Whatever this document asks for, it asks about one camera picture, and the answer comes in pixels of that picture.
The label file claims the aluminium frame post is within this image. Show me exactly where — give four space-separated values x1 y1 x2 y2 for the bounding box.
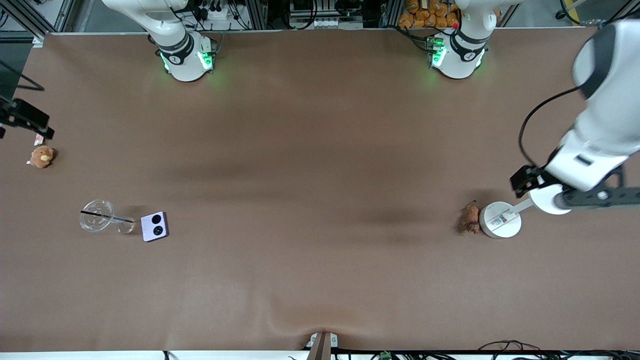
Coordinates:
597 0 640 31
0 0 76 40

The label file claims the black cable bundle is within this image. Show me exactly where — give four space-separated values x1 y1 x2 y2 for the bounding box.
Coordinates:
477 340 543 360

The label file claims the white round desk lamp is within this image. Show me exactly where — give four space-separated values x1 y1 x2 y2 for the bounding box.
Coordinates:
479 184 573 240

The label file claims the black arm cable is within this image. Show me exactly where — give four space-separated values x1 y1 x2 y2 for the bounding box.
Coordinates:
0 59 46 92
518 86 583 171

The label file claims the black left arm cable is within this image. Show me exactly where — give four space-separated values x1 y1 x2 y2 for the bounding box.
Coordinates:
518 86 583 171

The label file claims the lavender flip phone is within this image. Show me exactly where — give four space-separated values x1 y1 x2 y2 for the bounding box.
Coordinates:
140 211 169 243

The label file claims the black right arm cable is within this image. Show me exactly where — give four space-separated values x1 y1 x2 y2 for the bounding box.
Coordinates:
0 59 46 92

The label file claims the clear plastic cup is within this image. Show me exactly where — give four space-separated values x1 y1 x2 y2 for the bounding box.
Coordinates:
79 199 137 235

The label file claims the white power strip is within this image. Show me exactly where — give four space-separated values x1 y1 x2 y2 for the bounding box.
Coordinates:
200 2 233 22

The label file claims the metal table edge bracket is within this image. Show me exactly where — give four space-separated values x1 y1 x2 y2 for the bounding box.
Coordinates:
306 331 338 360

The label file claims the brown plush animal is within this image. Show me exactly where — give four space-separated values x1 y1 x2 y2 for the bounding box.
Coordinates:
460 200 482 235

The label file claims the brown bear plush toy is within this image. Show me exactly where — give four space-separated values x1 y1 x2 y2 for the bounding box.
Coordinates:
27 145 56 169

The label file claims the pile of orange plush toys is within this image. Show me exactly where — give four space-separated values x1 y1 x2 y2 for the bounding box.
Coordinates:
398 0 458 29

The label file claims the black drinking straw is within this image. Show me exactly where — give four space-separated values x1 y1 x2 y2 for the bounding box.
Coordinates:
80 210 135 224

